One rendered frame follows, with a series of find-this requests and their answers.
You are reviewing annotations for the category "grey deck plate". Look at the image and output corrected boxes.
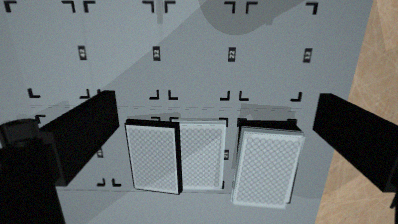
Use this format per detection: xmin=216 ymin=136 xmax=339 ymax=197
xmin=0 ymin=0 xmax=373 ymax=224

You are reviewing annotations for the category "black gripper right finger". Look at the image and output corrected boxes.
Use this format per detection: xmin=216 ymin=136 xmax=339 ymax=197
xmin=312 ymin=93 xmax=398 ymax=224

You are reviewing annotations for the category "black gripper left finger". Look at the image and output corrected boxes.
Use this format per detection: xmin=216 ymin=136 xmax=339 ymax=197
xmin=0 ymin=90 xmax=120 ymax=224

